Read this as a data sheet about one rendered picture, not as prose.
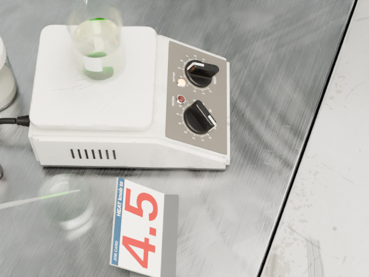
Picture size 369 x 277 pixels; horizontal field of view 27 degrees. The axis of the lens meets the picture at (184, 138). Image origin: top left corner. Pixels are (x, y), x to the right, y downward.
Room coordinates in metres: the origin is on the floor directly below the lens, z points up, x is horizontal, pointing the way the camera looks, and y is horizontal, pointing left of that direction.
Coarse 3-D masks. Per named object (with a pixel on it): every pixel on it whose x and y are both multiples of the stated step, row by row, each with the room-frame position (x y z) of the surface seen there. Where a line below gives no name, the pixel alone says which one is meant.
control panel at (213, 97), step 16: (176, 48) 0.47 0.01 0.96; (192, 48) 0.48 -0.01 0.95; (176, 64) 0.45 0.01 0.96; (224, 64) 0.47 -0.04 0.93; (176, 80) 0.43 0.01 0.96; (224, 80) 0.45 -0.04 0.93; (176, 96) 0.41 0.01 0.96; (192, 96) 0.42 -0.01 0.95; (208, 96) 0.43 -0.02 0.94; (224, 96) 0.43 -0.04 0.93; (176, 112) 0.40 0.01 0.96; (224, 112) 0.41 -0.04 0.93; (176, 128) 0.38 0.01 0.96; (224, 128) 0.39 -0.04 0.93; (192, 144) 0.36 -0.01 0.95; (208, 144) 0.37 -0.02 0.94; (224, 144) 0.37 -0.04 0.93
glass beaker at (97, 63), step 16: (80, 0) 0.46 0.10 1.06; (96, 0) 0.46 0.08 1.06; (80, 16) 0.45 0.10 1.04; (96, 16) 0.46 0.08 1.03; (112, 16) 0.45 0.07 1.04; (80, 48) 0.41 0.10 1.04; (96, 48) 0.41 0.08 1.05; (112, 48) 0.42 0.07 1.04; (80, 64) 0.42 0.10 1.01; (96, 64) 0.41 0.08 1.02; (112, 64) 0.41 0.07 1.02; (96, 80) 0.41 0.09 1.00; (112, 80) 0.41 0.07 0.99
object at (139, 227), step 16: (128, 192) 0.32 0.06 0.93; (144, 192) 0.33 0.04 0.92; (128, 208) 0.30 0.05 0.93; (144, 208) 0.31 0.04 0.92; (128, 224) 0.29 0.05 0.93; (144, 224) 0.29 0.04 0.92; (128, 240) 0.27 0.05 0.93; (144, 240) 0.28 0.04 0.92; (128, 256) 0.25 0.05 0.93; (144, 256) 0.26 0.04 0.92
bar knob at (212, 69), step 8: (192, 64) 0.45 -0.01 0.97; (200, 64) 0.45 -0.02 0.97; (208, 64) 0.45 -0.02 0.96; (192, 72) 0.44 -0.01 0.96; (200, 72) 0.44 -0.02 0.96; (208, 72) 0.45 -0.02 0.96; (216, 72) 0.45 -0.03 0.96; (192, 80) 0.44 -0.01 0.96; (200, 80) 0.44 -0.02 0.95; (208, 80) 0.44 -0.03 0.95
